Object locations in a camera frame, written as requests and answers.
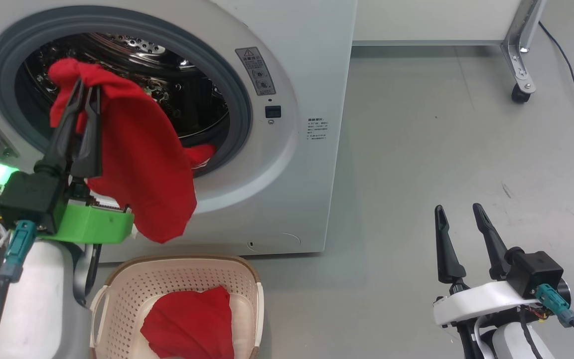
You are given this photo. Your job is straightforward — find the teal camera connector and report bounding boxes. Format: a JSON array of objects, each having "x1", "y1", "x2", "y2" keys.
[
  {"x1": 535, "y1": 284, "x2": 574, "y2": 328},
  {"x1": 0, "y1": 219, "x2": 38, "y2": 283}
]

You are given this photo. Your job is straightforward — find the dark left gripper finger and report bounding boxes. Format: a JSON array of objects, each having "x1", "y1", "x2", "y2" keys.
[
  {"x1": 35, "y1": 78, "x2": 86, "y2": 175},
  {"x1": 70, "y1": 85, "x2": 104, "y2": 180}
]

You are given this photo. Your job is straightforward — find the red shorts with white stripes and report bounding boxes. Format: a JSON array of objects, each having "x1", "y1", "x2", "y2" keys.
[{"x1": 140, "y1": 285, "x2": 233, "y2": 359}]

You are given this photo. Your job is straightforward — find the black caster wheel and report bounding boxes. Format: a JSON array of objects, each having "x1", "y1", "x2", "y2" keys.
[{"x1": 511, "y1": 83, "x2": 532, "y2": 105}]

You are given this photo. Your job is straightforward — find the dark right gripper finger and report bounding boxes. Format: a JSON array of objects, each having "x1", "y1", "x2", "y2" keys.
[
  {"x1": 472, "y1": 202, "x2": 512, "y2": 280},
  {"x1": 434, "y1": 204, "x2": 467, "y2": 284}
]

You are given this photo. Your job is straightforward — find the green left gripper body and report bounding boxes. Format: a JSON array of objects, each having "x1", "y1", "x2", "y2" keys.
[{"x1": 43, "y1": 198, "x2": 135, "y2": 245}]

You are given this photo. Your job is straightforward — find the white front-load washing machine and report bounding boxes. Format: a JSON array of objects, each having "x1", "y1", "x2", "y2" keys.
[{"x1": 0, "y1": 0, "x2": 358, "y2": 263}]

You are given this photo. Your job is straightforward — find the teal left camera connector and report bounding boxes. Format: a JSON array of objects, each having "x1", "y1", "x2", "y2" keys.
[{"x1": 0, "y1": 219, "x2": 38, "y2": 283}]

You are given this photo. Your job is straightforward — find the black floor cable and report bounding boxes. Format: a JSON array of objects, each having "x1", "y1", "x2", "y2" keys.
[{"x1": 538, "y1": 20, "x2": 574, "y2": 146}]

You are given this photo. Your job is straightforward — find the red jersey with number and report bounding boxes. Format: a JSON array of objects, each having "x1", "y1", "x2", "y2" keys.
[{"x1": 48, "y1": 57, "x2": 217, "y2": 244}]

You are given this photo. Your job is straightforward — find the white partition board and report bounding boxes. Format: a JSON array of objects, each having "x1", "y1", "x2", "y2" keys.
[{"x1": 352, "y1": 0, "x2": 527, "y2": 47}]

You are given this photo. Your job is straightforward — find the teal right camera connector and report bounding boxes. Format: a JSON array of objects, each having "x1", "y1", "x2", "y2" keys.
[{"x1": 535, "y1": 284, "x2": 574, "y2": 328}]

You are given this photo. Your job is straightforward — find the cream perforated laundry basket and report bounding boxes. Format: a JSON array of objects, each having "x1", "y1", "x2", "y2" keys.
[{"x1": 89, "y1": 255, "x2": 266, "y2": 359}]

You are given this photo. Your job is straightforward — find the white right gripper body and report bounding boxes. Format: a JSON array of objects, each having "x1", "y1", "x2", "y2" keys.
[{"x1": 432, "y1": 281, "x2": 542, "y2": 328}]

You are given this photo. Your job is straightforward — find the grey metal partition leg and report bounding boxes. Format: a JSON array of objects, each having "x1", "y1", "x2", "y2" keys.
[{"x1": 500, "y1": 0, "x2": 547, "y2": 95}]

